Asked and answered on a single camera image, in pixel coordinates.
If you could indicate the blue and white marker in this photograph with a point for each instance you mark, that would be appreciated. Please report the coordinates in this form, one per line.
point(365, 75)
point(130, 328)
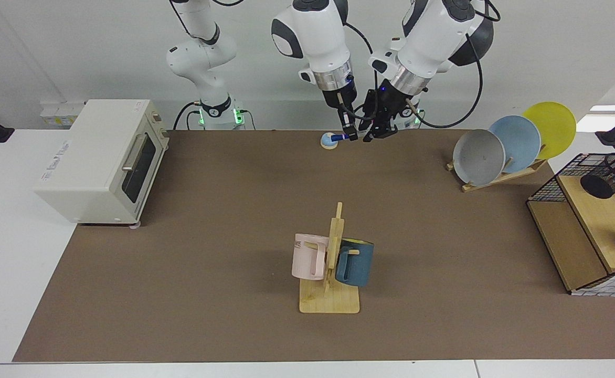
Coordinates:
point(339, 137)

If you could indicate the black mesh pen holder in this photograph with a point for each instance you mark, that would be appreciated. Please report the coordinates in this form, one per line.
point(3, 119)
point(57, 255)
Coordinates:
point(596, 186)

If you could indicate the small blue round bell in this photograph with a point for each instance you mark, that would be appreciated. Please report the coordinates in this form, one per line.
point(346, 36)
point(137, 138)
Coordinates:
point(327, 142)

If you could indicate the grey plate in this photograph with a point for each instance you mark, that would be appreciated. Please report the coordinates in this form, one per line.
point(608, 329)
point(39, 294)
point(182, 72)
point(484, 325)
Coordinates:
point(478, 157)

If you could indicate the wooden plate rack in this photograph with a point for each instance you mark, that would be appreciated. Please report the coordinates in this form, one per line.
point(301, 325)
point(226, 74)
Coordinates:
point(496, 180)

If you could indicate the teal mug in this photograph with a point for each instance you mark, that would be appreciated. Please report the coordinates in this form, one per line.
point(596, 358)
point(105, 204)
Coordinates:
point(357, 268)

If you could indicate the light blue plate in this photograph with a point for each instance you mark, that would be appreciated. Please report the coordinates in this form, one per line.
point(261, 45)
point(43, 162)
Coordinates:
point(522, 142)

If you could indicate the pink mug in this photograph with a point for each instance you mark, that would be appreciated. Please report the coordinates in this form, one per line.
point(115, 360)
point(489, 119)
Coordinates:
point(302, 262)

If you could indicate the yellow plate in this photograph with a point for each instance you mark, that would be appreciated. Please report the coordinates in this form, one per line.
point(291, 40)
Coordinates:
point(554, 126)

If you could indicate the wooden mug stand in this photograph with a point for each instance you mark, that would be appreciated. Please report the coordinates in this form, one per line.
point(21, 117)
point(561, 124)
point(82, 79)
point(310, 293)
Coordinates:
point(333, 304)

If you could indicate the brown table cloth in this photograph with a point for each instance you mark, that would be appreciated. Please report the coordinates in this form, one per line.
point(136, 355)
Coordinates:
point(181, 289)

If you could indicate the pale toaster oven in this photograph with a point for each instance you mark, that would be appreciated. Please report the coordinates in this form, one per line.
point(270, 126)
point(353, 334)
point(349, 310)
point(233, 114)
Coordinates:
point(92, 157)

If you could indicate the white wall socket strip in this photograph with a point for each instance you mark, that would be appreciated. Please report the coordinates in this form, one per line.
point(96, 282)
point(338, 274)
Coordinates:
point(61, 113)

